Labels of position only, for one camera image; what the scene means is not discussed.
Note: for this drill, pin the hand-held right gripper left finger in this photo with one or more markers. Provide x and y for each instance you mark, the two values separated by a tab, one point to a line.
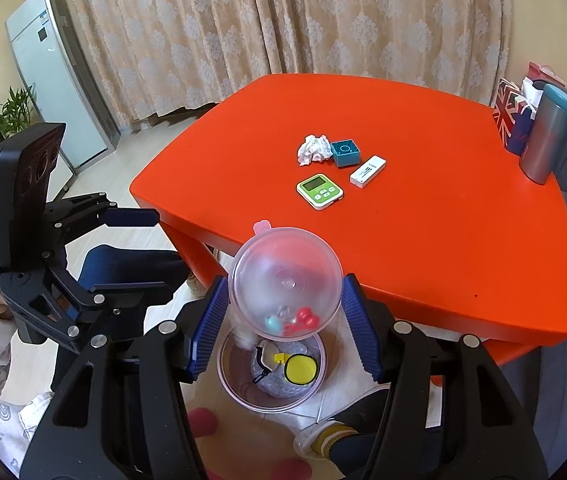
208	330

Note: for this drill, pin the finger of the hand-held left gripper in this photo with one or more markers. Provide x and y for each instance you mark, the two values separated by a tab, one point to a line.
133	295
131	217

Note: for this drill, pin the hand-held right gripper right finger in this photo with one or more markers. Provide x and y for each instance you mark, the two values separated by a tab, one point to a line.
363	330

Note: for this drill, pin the clear pink trash bin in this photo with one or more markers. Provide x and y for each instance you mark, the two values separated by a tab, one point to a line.
243	391

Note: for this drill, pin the yellow and white round pouch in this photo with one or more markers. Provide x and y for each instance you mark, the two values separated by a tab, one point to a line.
301	371

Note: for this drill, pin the clear plastic capsule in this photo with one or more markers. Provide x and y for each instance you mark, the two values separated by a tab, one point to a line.
283	270

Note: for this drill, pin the dark blue chair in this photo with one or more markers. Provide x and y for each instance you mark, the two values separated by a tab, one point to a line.
123	265

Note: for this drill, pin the small red toy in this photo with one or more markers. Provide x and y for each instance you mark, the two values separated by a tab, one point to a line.
304	316

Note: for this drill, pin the small teal toy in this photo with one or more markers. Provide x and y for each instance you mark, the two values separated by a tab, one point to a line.
273	323

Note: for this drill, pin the green potted plant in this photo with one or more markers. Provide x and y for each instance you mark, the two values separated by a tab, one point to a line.
13	115

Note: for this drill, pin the crumpled clear plastic bag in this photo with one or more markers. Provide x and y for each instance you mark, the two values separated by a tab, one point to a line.
273	390

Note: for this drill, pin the pink blurred object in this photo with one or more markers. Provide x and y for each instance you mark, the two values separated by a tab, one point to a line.
203	420

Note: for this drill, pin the person's leg and foot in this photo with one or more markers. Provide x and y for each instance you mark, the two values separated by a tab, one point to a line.
353	440

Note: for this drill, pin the white standing air conditioner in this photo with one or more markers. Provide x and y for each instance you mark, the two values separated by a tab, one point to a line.
53	70

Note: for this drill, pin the green and white timer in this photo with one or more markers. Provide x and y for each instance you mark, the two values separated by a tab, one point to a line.
319	191

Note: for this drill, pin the white stick-shaped device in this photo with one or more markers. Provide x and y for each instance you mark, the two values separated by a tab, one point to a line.
368	172

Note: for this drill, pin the teal square box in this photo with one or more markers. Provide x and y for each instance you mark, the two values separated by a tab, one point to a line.
346	152

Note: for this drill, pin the white printed clothing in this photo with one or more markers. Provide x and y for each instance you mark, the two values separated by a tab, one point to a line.
3	425

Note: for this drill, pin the beige patterned curtain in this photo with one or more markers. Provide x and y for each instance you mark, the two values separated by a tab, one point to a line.
288	20

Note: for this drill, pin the flag pattern tissue box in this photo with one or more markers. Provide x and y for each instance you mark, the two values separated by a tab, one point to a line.
508	115

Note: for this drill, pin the silver tumbler with teal lid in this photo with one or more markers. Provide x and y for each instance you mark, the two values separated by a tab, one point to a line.
546	135

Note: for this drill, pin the white tissue sheet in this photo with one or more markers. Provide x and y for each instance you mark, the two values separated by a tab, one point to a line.
531	92

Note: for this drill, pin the pink storage box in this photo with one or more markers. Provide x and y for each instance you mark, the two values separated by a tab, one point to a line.
538	70

